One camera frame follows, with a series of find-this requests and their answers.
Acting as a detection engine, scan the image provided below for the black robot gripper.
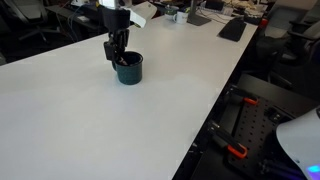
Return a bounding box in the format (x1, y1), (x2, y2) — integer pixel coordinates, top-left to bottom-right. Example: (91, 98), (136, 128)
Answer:
(98, 5), (130, 61)

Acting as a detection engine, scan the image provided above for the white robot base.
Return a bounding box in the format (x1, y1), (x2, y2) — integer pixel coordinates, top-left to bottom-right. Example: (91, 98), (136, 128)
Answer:
(276, 107), (320, 180)

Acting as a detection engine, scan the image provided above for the dark green enamel mug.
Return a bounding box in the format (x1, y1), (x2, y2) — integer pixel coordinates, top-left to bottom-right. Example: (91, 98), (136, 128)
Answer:
(112, 51), (143, 85)

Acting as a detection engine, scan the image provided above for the green bowl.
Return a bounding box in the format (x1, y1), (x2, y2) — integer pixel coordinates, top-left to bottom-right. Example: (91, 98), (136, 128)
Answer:
(165, 6), (179, 16)

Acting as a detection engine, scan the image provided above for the white coffee mug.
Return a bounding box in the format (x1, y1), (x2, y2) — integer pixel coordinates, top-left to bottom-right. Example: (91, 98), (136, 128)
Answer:
(173, 12), (188, 24)

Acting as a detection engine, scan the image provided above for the grey monitor stand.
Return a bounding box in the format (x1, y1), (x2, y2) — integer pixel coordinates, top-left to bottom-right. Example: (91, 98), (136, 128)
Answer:
(187, 0), (210, 26)

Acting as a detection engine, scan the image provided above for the grey office chair left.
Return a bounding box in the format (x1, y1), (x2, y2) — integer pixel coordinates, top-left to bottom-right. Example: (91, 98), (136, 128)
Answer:
(3, 0), (48, 42)

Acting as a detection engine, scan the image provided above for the black keyboard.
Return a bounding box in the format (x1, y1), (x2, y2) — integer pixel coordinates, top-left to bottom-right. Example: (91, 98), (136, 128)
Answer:
(218, 18), (246, 42)

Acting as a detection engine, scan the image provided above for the black orange clamp upper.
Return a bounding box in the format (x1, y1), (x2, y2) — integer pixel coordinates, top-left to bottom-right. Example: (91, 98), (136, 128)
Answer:
(224, 84), (260, 107)

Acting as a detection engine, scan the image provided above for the black orange clamp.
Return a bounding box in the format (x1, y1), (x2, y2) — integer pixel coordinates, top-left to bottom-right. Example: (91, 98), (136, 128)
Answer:
(207, 121), (248, 159)
(224, 84), (260, 107)

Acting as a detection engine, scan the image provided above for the black orange clamp lower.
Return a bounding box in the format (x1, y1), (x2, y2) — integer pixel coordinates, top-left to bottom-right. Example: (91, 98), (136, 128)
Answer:
(207, 121), (248, 159)

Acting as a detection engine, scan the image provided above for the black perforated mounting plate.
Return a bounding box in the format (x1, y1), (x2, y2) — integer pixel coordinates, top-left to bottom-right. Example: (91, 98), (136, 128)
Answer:
(227, 97), (297, 179)

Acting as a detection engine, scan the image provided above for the black office chair right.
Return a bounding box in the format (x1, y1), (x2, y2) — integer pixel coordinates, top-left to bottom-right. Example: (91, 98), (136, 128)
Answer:
(256, 21), (320, 99)

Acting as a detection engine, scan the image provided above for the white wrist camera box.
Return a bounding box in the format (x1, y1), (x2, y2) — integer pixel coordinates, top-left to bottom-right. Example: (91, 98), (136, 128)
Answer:
(128, 1), (157, 28)

